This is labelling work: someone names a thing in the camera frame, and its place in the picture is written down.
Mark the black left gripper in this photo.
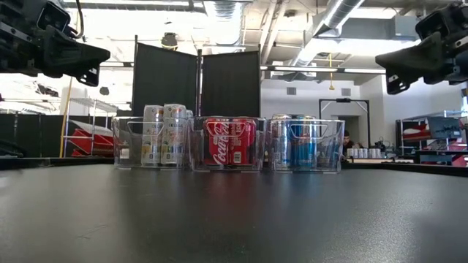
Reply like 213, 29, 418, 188
0, 0, 111, 88

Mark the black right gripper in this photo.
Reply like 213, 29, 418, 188
375, 0, 468, 96

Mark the clear plastic storage bin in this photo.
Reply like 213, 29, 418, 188
268, 118, 346, 173
189, 115, 267, 172
111, 115, 194, 170

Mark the red Coca-Cola can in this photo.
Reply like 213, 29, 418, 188
203, 117, 232, 167
229, 117, 257, 166

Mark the metal shelf unit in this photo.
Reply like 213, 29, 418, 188
396, 111, 468, 168

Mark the black low room divider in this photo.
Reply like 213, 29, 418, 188
0, 113, 135, 159

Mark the red slanted shelf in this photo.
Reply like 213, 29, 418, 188
69, 127, 115, 158

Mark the black folding partition screen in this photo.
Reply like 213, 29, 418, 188
132, 34, 263, 118

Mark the long ceiling light bar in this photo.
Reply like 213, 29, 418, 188
98, 61, 387, 75

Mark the person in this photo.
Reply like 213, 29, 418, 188
341, 129, 355, 156

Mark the row of white cups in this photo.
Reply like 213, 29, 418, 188
345, 147, 383, 159

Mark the grey rectangular air duct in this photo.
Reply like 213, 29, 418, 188
341, 14, 420, 41

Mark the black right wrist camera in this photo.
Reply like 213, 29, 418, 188
415, 9, 449, 41

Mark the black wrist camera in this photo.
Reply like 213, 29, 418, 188
36, 1, 72, 36
415, 9, 449, 41

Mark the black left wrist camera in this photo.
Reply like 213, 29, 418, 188
36, 1, 72, 36

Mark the silver wire rack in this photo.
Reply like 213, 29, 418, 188
61, 96, 120, 158

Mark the black door-frame stand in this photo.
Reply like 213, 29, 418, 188
318, 96, 371, 150

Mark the yellow hanging cord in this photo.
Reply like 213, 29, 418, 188
328, 53, 336, 91

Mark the black ceiling-mounted camera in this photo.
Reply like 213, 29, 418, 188
160, 31, 179, 51

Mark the silver ribbed air duct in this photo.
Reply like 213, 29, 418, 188
204, 0, 244, 48

